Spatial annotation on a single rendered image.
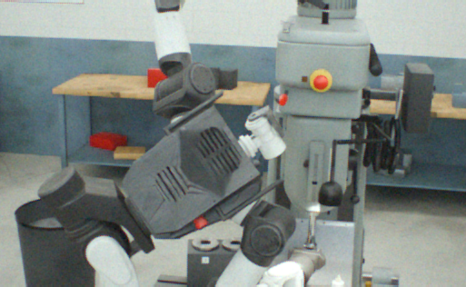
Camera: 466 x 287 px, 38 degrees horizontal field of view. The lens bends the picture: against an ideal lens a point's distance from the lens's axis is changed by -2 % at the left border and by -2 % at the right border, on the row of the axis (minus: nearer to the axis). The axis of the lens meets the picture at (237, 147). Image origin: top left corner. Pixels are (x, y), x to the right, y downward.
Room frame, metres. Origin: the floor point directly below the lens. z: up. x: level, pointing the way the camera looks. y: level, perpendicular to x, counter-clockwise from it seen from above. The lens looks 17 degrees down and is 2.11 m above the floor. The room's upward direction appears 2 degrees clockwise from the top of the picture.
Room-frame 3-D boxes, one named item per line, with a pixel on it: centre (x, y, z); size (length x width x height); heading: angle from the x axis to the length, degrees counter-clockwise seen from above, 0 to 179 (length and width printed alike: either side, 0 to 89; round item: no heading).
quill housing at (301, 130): (2.08, -0.25, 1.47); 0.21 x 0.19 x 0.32; 83
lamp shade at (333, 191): (1.87, -0.27, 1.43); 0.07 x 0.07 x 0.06
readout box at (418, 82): (2.33, -0.62, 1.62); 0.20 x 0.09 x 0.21; 173
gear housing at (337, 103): (2.12, -0.26, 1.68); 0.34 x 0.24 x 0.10; 173
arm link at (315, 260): (1.99, -0.22, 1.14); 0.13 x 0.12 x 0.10; 70
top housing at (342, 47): (2.09, -0.25, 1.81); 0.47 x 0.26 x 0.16; 173
